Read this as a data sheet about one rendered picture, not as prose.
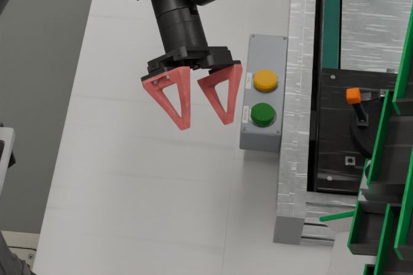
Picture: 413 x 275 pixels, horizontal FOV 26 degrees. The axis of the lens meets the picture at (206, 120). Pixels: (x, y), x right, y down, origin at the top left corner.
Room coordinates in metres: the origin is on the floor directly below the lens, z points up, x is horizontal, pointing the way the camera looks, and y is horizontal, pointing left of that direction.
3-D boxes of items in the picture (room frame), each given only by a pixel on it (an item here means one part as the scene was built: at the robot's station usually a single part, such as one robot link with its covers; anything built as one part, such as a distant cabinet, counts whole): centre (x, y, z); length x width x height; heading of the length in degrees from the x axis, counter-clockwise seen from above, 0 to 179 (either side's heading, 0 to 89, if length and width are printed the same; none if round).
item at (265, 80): (0.89, -0.10, 0.96); 0.04 x 0.04 x 0.02
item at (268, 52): (0.89, -0.10, 0.93); 0.21 x 0.07 x 0.06; 174
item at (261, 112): (0.82, -0.09, 0.96); 0.04 x 0.04 x 0.02
